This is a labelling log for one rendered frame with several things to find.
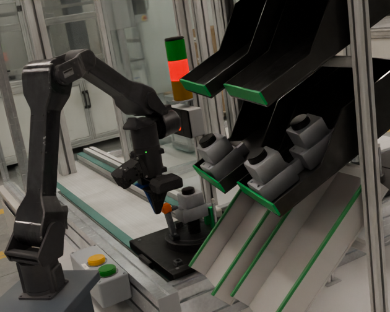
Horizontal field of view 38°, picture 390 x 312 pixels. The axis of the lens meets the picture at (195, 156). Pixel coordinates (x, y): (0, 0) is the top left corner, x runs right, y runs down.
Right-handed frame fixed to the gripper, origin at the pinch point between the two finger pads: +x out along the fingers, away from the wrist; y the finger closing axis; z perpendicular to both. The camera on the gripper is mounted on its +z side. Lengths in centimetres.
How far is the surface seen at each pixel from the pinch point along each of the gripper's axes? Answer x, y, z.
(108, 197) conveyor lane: 18, -64, -9
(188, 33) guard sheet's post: -32.7, -17.8, -23.2
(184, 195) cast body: 0.9, 1.2, -6.6
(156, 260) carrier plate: 12.5, 3.2, 3.4
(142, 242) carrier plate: 12.5, -8.6, 1.7
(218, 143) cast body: -16.5, 28.7, -1.4
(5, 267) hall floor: 109, -261, 7
